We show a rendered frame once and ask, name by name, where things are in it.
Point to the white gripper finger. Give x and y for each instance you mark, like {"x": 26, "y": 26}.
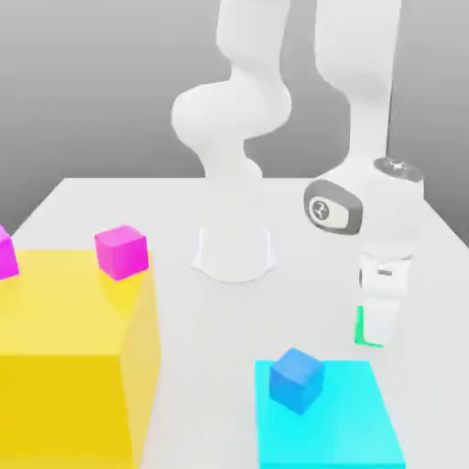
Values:
{"x": 381, "y": 322}

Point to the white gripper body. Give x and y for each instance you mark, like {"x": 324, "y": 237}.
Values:
{"x": 384, "y": 284}

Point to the small green cube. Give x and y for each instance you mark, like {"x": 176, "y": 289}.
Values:
{"x": 360, "y": 329}

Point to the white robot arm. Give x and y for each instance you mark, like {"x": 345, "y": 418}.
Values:
{"x": 227, "y": 121}

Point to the small blue cube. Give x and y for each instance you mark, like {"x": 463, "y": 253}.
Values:
{"x": 295, "y": 381}

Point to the small magenta cube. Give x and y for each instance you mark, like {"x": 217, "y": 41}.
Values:
{"x": 121, "y": 253}
{"x": 6, "y": 256}

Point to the large cyan box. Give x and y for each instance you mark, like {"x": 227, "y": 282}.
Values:
{"x": 340, "y": 425}

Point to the large yellow box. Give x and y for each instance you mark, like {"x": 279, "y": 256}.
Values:
{"x": 62, "y": 366}

